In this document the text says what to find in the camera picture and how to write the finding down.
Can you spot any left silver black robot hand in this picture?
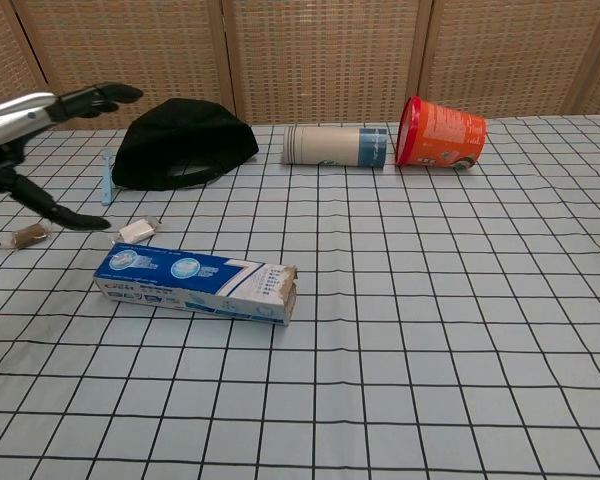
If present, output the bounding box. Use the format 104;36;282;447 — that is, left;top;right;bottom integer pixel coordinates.
0;82;145;232

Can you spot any blue white toothpaste box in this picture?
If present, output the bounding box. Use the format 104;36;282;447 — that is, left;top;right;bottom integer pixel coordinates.
92;242;300;327

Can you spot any light blue toothbrush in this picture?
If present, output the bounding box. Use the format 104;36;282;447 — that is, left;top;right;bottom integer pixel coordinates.
100;149;116;206

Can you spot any brown wrapped candy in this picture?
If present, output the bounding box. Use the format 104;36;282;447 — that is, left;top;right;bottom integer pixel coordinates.
0;223;56;250

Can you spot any white wrapped candy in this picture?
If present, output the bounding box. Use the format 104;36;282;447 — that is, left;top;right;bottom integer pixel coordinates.
117;215;162;242

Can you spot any black baseball cap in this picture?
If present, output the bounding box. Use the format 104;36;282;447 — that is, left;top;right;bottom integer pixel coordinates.
111;97;260;191

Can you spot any white cylindrical bottle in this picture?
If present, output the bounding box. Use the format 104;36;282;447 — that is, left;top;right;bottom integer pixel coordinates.
281;124;389;170

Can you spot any woven bamboo folding screen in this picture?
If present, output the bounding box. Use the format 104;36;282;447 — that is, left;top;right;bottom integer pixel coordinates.
0;0;600;132

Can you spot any blue checked tablecloth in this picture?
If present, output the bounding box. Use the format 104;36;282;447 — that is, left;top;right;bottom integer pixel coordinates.
0;113;600;480

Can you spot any orange red plastic tub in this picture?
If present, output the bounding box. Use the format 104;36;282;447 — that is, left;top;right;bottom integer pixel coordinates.
394;95;488;173

